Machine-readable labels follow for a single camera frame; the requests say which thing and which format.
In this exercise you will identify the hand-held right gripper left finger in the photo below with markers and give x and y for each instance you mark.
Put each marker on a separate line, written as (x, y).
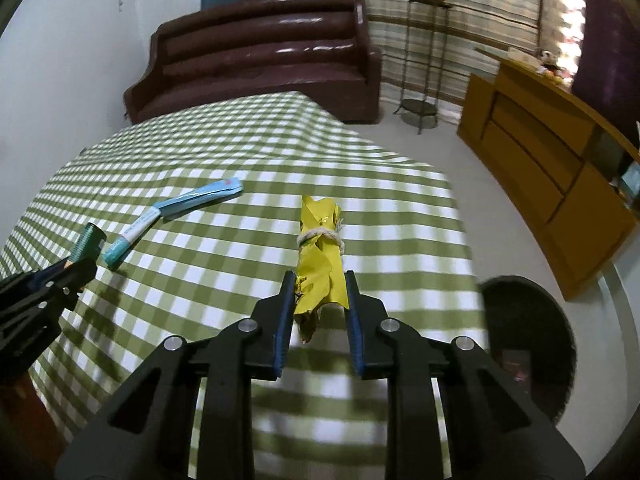
(285, 320)

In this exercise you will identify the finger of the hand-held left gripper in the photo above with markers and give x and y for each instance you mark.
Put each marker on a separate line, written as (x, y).
(47, 272)
(80, 272)

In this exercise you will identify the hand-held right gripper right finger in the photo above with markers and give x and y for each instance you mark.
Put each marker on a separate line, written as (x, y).
(354, 320)

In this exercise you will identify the dark green bottle orange label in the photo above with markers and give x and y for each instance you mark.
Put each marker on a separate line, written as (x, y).
(87, 242)

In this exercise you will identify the yellow wrapper with twine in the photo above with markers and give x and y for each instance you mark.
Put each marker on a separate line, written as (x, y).
(320, 260)

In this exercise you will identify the teal white tube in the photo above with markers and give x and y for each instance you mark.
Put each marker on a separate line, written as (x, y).
(125, 240)

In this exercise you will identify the light blue flat packet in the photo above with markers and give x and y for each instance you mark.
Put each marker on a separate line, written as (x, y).
(200, 197)

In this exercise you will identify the green white checkered tablecloth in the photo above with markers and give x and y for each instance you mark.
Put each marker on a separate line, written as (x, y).
(250, 160)

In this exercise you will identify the black metal plant stand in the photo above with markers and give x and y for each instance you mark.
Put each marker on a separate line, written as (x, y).
(419, 107)

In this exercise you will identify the wooden cabinet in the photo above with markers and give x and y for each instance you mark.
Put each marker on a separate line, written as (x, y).
(550, 185)

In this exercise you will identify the dark brown leather sofa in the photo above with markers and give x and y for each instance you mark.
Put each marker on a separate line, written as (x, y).
(260, 55)

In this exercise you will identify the small plush toy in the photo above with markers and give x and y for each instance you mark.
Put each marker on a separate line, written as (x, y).
(547, 62)

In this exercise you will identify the striped beige curtain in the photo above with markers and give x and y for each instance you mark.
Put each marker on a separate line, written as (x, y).
(490, 10)

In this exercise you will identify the dark purple curtain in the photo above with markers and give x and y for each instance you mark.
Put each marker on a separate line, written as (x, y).
(610, 50)

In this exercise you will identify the floral lace curtain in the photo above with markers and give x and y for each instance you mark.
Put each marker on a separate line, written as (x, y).
(562, 10)

